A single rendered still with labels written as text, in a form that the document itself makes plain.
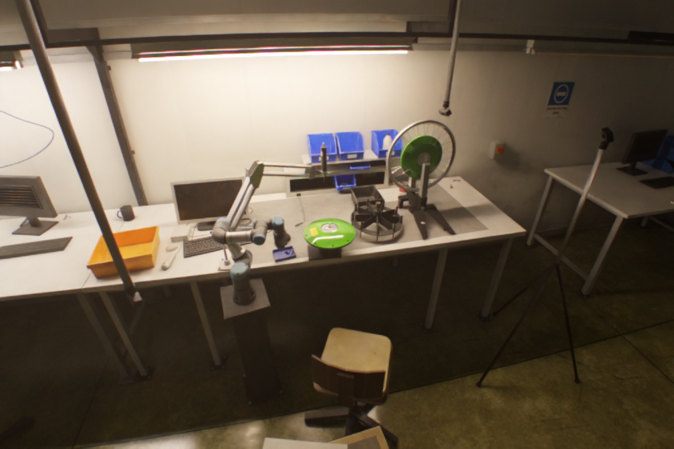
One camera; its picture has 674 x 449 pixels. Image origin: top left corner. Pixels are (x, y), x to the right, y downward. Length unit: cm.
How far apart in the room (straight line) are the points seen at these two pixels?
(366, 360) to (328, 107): 177
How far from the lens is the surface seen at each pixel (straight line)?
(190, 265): 215
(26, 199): 296
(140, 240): 247
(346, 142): 270
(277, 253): 208
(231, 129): 262
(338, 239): 189
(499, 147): 329
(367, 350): 195
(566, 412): 286
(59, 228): 303
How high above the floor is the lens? 219
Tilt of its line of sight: 29 degrees down
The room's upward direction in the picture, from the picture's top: straight up
